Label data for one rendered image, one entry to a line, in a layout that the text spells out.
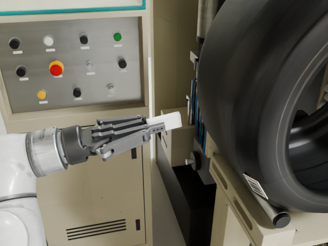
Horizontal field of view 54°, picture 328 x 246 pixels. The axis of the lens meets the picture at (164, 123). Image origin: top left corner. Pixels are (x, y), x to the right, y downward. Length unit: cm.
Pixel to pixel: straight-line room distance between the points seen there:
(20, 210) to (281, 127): 47
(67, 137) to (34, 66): 67
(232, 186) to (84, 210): 81
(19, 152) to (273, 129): 46
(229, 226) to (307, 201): 66
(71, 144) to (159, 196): 160
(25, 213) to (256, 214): 56
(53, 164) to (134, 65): 72
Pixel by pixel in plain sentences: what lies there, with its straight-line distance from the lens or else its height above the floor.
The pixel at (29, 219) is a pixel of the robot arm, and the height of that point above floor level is 107.
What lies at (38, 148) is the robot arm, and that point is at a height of 115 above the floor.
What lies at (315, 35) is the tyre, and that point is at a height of 135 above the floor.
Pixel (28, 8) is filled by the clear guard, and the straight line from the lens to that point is 119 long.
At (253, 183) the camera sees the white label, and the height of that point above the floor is 105.
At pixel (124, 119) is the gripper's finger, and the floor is 116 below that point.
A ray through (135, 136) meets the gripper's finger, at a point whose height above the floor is 116.
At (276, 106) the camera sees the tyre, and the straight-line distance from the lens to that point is 58.
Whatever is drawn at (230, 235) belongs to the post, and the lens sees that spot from 143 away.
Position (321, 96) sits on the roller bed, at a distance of 138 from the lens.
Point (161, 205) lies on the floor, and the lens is 212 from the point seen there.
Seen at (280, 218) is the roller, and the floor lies 91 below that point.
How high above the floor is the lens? 148
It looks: 30 degrees down
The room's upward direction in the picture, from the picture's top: straight up
